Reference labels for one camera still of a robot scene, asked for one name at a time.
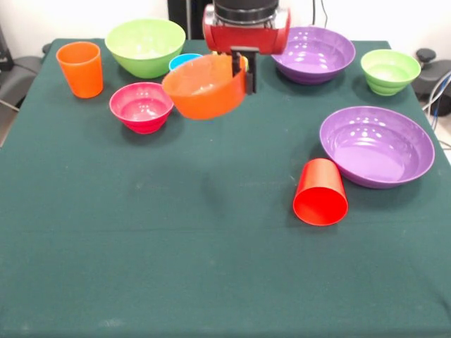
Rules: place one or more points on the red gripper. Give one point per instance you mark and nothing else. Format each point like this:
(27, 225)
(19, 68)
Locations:
(243, 37)

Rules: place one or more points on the orange bowl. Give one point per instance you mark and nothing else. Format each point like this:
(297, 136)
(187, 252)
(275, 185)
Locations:
(208, 102)

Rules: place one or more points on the red cup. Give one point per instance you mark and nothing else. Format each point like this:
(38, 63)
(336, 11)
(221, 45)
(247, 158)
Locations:
(320, 207)

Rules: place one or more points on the blue cup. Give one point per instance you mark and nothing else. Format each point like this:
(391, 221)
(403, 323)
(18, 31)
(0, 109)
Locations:
(179, 61)

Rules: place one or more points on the purple bowl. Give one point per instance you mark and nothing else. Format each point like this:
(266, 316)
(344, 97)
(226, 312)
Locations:
(317, 56)
(377, 151)

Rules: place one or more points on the large green bowl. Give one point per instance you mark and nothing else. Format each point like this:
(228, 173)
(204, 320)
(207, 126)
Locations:
(144, 60)

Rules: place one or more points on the pink bowl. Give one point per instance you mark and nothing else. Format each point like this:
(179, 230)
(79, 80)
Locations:
(141, 116)

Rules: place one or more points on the small green bowl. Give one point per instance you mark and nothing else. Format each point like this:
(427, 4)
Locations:
(389, 75)

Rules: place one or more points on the orange cup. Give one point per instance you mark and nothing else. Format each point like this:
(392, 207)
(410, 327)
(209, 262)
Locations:
(82, 74)

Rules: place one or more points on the black chair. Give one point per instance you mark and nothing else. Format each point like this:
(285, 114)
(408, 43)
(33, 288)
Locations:
(435, 75)
(17, 79)

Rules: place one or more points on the dark green tablecloth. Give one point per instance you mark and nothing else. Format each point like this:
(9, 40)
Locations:
(211, 264)

